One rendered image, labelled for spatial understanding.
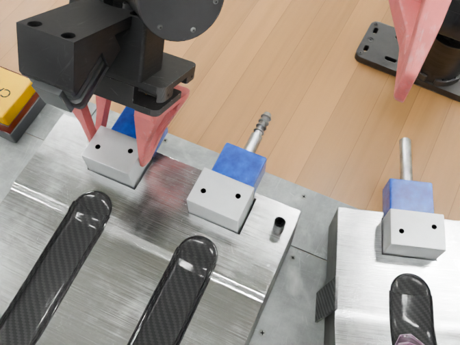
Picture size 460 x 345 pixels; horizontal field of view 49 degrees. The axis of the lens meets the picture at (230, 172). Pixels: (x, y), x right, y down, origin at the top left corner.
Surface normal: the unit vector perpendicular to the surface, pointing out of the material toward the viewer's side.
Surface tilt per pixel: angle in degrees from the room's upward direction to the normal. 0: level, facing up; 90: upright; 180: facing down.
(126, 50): 61
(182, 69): 29
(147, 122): 82
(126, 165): 1
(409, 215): 0
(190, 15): 70
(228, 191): 0
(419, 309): 9
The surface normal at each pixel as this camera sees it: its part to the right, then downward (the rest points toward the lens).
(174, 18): 0.41, 0.59
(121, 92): -0.36, 0.48
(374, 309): 0.00, -0.47
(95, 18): 0.18, -0.80
